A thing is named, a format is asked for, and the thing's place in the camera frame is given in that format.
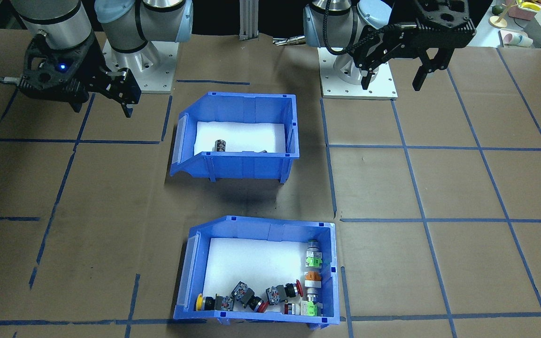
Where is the blue plastic storage bin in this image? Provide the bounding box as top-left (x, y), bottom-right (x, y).
top-left (170, 92), bottom-right (300, 183)
top-left (173, 215), bottom-right (341, 325)

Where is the wooden toy stand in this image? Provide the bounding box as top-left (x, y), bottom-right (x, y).
top-left (488, 0), bottom-right (521, 28)

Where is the white patterned paper cup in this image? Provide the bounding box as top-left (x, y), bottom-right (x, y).
top-left (499, 29), bottom-right (533, 48)

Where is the yellow and pink toy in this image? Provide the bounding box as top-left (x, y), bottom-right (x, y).
top-left (508, 0), bottom-right (541, 20)

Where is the white foam bin liner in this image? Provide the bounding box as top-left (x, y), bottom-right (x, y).
top-left (193, 121), bottom-right (286, 155)
top-left (202, 237), bottom-right (321, 315)

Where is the yellow mushroom push button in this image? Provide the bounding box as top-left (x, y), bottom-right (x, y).
top-left (195, 293), bottom-right (234, 313)

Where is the red mushroom push button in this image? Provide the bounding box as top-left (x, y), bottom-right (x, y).
top-left (231, 280), bottom-right (270, 314)
top-left (265, 280), bottom-right (304, 305)

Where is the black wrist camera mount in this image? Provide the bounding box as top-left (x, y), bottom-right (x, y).
top-left (416, 0), bottom-right (469, 24)
top-left (19, 45), bottom-right (90, 113)

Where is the white square base plate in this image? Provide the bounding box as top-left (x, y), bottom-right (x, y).
top-left (318, 47), bottom-right (398, 100)
top-left (103, 40), bottom-right (180, 94)

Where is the aluminium profile post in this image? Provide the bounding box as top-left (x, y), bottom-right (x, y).
top-left (240, 0), bottom-right (260, 41)

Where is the green block switch silver head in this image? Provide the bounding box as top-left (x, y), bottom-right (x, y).
top-left (305, 239), bottom-right (324, 269)

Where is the orange block switch silver head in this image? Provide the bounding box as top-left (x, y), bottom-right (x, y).
top-left (304, 270), bottom-right (323, 301)

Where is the green block switch red head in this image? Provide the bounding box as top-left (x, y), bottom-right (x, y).
top-left (283, 300), bottom-right (322, 318)

